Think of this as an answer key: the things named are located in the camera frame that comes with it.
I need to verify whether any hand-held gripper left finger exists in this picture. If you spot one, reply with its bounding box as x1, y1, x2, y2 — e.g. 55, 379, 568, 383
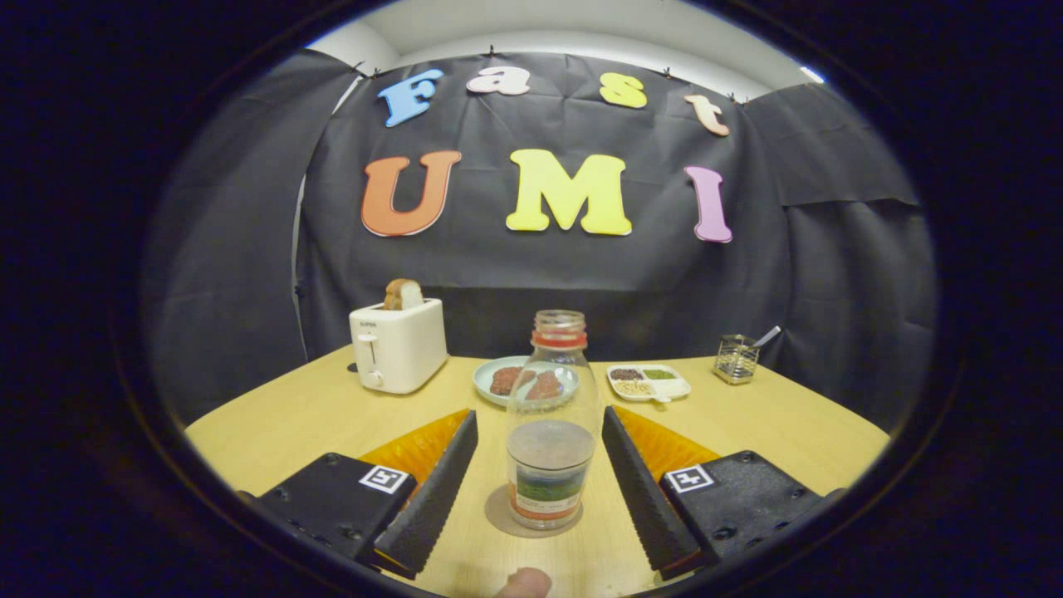
237, 408, 480, 581

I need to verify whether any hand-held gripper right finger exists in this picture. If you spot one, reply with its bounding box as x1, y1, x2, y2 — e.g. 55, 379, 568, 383
601, 404, 848, 581

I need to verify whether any brown round coaster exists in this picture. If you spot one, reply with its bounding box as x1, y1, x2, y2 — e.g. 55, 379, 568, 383
484, 484, 584, 539

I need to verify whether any clear plastic juice bottle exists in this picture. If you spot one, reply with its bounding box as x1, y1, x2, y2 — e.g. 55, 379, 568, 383
505, 309, 602, 531

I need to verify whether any white divided snack tray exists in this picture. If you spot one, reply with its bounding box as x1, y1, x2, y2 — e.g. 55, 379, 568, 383
605, 363, 693, 404

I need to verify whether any pale green plate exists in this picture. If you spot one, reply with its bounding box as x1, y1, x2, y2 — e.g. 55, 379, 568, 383
473, 355, 580, 408

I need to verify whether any white toaster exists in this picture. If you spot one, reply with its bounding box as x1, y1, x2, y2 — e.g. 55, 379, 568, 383
349, 297, 449, 395

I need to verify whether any wooden table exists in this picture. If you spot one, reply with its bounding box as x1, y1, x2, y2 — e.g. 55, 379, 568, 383
184, 345, 891, 598

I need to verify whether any toasted bread slice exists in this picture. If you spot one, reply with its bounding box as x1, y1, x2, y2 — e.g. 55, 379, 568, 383
383, 278, 425, 311

